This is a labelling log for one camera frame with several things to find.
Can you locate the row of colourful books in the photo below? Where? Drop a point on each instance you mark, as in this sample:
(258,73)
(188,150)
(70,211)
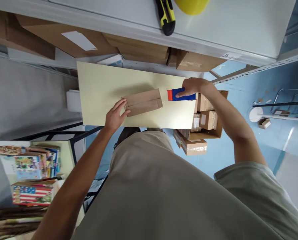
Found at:
(31,160)

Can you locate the white foam block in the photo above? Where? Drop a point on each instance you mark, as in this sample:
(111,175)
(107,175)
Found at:
(73,101)

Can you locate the pile of brown paper bags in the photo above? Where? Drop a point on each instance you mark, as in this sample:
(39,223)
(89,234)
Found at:
(13,221)

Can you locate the large brown carton white label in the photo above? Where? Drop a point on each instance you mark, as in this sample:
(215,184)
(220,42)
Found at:
(58,37)

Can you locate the white metal shelf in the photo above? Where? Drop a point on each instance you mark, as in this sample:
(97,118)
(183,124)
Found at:
(189,27)

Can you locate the yellow tape roll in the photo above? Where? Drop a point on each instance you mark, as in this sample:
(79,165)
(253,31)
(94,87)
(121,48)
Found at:
(191,6)

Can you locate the brown paper bag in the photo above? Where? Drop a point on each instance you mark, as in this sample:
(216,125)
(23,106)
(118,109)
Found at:
(143,102)

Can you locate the taped small brown box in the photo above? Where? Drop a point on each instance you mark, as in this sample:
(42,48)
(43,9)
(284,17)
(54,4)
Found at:
(192,146)

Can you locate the cream work board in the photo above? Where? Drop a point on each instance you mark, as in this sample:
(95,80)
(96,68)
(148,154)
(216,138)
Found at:
(138,95)

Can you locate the black yellow utility knife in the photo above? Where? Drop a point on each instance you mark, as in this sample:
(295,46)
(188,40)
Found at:
(166,16)

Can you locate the open carton of small boxes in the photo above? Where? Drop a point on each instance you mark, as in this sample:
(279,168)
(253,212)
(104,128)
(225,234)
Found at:
(206,120)

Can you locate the white blue small box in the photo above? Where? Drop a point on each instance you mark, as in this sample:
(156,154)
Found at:
(110,61)

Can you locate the flag print gift bag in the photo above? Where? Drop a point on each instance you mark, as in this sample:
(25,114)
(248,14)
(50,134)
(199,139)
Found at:
(31,195)

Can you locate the person's legs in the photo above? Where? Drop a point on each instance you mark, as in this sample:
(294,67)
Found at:
(138,132)

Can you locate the white stand with pole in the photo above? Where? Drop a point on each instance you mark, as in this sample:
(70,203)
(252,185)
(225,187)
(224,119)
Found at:
(276,116)

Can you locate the open brown carton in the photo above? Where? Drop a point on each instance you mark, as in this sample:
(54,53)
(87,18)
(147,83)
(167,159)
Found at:
(191,61)

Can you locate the person's right hand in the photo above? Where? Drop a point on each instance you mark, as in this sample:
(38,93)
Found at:
(192,86)

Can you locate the person's body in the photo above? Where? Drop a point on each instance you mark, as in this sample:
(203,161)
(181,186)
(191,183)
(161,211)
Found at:
(179,195)

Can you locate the person's left hand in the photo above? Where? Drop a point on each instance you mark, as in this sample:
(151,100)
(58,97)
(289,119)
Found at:
(114,115)

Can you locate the small open cardboard box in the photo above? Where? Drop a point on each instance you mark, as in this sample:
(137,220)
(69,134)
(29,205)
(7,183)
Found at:
(264,123)

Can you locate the blue orange tape dispenser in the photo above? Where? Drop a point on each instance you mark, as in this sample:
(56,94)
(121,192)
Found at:
(180,96)

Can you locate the black metal frame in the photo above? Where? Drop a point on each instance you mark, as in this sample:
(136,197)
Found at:
(71,140)

